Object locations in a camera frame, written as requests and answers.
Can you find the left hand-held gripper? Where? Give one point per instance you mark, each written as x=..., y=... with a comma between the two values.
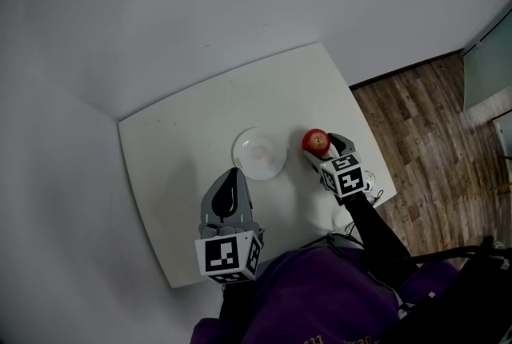
x=222, y=254

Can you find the person's right forearm black sleeve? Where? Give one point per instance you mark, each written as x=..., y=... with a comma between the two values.
x=374, y=234

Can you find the white plate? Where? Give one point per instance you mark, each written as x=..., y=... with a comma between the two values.
x=260, y=152

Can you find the frosted glass partition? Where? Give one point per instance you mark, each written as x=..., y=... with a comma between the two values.
x=488, y=70

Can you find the person's purple top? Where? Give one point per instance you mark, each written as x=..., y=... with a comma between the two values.
x=320, y=294

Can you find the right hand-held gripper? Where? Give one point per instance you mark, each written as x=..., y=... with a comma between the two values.
x=344, y=176

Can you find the white table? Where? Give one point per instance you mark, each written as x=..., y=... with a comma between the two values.
x=172, y=158

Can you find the person's left forearm black sleeve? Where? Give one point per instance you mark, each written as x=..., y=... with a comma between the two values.
x=236, y=302

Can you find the black bag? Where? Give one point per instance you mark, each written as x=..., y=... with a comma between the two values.
x=472, y=302

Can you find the red apple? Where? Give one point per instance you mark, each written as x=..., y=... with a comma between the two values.
x=314, y=142

